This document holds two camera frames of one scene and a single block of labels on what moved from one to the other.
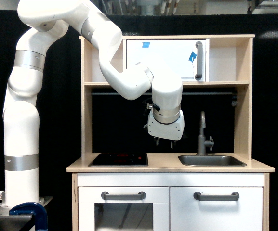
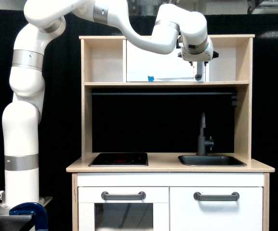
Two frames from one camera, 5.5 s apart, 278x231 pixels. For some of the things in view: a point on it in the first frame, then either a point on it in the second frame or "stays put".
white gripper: x=173 y=131 to x=205 y=56
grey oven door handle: x=140 y=196 stays put
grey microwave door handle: x=199 y=45 stays put
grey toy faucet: x=202 y=143 stays put
